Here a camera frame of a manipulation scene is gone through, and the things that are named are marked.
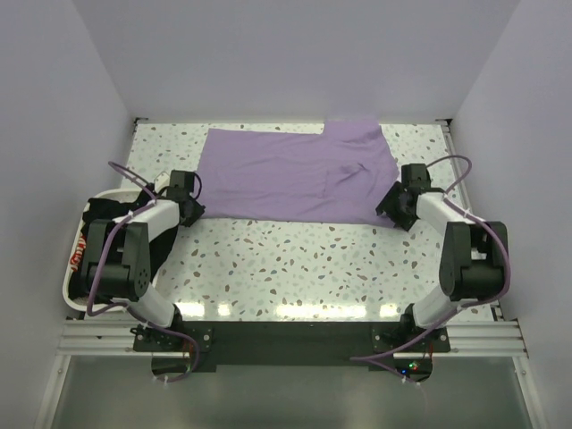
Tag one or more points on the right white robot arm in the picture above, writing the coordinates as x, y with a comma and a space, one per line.
474, 267

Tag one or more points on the black clothes in basket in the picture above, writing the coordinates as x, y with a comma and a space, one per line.
135, 253

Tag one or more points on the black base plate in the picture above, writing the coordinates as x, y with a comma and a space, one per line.
203, 347

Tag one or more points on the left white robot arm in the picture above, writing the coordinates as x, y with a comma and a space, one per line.
153, 310

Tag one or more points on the aluminium rail frame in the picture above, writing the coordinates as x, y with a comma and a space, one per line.
252, 247

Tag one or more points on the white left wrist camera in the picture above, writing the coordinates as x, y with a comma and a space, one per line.
161, 181

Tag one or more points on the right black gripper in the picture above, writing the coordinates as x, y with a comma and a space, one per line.
394, 207

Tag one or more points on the purple t-shirt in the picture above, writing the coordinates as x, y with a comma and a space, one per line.
337, 176

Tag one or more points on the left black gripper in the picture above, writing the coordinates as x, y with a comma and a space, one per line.
193, 210

